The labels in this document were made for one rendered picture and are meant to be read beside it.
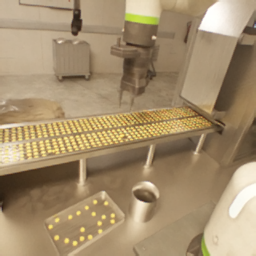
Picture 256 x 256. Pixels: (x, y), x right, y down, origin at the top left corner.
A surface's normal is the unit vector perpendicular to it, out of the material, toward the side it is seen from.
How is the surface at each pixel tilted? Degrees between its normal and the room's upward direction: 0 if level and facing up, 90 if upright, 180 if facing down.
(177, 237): 0
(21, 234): 0
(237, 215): 89
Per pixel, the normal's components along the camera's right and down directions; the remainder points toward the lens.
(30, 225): 0.12, -0.85
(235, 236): -0.90, 0.13
